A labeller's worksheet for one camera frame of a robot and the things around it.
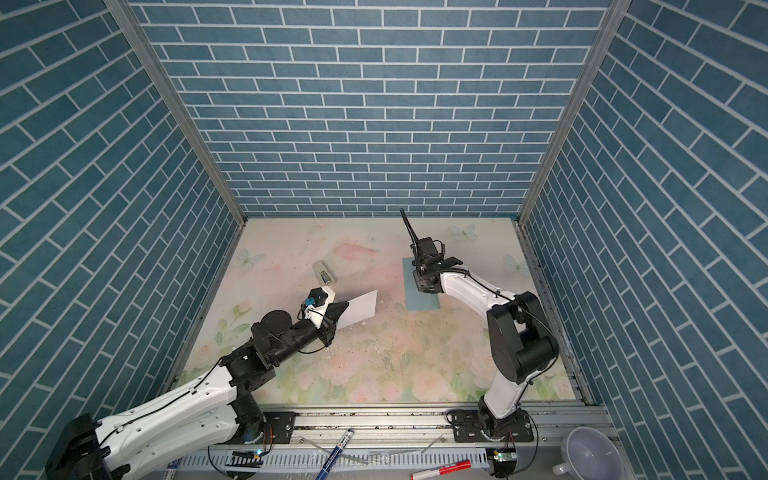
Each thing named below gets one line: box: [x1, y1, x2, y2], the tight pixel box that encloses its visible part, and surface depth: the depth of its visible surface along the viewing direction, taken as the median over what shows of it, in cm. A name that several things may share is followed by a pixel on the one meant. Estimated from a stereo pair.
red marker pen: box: [410, 460, 473, 480], surface depth 69 cm
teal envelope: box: [402, 257, 440, 311], surface depth 99 cm
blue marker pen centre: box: [316, 428, 355, 480], surface depth 70 cm
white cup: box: [552, 426, 625, 480], surface depth 68 cm
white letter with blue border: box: [336, 290, 378, 329], surface depth 79 cm
